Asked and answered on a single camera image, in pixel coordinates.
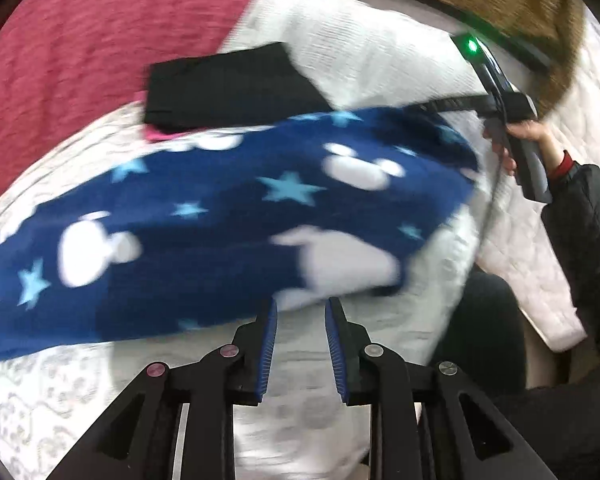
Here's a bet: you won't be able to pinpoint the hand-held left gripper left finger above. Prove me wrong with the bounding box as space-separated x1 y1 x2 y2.
45 297 279 480

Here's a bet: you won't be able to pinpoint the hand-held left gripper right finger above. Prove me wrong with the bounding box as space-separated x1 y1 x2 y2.
325 296 561 480

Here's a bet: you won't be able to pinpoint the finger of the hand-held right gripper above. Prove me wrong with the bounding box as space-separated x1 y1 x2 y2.
407 96 488 114

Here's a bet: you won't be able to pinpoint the blue star print fleece pants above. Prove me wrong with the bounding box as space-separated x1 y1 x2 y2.
0 107 482 367

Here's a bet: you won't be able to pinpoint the person's right forearm dark sleeve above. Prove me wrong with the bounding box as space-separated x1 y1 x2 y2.
540 149 600 356

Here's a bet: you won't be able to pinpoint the person's right hand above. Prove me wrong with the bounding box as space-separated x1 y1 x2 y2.
482 121 567 175

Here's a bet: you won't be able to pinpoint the white ribbed pillow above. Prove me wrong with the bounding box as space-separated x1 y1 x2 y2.
217 0 483 128

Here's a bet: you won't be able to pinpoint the brown leopard print blanket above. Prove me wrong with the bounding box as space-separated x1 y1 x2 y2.
287 0 595 117

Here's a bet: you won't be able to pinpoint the person's dark trouser leg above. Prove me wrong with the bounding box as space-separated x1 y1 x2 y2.
452 270 529 395

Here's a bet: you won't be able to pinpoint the black folded garment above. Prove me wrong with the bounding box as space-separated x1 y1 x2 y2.
144 41 338 133

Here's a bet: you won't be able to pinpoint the white grey patterned quilt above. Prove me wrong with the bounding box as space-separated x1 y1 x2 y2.
0 100 493 480

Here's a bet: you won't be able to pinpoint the red patterned blanket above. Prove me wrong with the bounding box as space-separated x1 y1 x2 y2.
0 0 292 211

